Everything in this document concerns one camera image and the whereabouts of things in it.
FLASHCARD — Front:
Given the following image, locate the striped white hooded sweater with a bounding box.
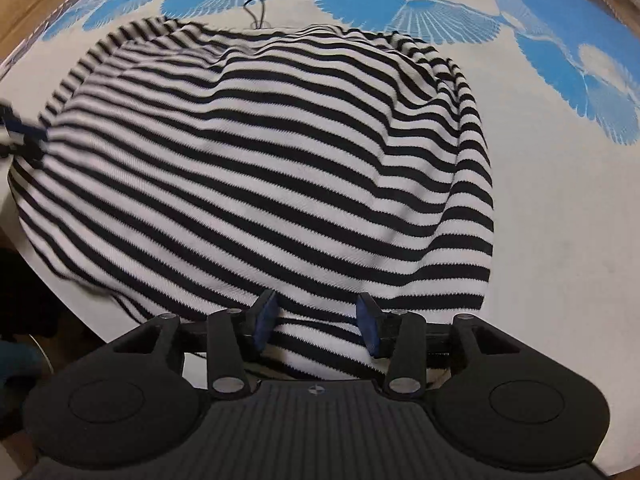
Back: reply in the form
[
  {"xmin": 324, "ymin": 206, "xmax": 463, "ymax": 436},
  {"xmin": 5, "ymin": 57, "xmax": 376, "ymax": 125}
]
[{"xmin": 8, "ymin": 18, "xmax": 494, "ymax": 380}]

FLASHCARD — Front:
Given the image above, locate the blue white patterned bedsheet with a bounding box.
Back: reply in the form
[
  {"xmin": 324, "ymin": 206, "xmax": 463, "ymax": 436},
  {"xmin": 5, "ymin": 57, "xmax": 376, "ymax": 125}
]
[{"xmin": 1, "ymin": 0, "xmax": 639, "ymax": 474}]

